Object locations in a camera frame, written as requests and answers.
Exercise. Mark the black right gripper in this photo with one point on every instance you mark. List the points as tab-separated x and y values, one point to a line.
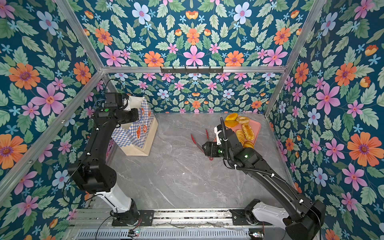
212	146

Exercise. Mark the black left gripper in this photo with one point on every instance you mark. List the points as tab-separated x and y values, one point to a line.
133	115

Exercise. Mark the red metal kitchen tongs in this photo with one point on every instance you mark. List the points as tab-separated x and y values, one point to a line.
198	145

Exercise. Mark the blue checkered paper bag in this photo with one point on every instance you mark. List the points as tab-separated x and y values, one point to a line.
136	139

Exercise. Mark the orange yellow bun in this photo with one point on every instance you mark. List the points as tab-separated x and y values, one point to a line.
231	123

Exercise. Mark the glazed ring donut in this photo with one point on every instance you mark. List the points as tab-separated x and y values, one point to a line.
242	120

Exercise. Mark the round yellow bun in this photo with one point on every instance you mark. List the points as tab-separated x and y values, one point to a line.
231	117

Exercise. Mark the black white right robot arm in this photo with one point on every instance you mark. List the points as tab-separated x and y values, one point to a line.
300	217

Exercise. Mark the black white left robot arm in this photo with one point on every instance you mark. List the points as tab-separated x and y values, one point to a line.
91	173

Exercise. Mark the striped long bread middle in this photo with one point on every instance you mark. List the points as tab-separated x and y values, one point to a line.
241	136

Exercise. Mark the braided bread roll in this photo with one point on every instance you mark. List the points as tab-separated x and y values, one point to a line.
248	131

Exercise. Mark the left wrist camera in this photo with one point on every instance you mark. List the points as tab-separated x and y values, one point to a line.
118	100

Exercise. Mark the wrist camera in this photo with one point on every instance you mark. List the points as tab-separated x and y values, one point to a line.
118	100
221	135

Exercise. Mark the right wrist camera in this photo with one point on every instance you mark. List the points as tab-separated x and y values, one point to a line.
221	135

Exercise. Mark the black wall hook rail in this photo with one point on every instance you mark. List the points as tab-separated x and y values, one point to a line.
191	70

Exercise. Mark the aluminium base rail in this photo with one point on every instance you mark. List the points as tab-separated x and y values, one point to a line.
170	224

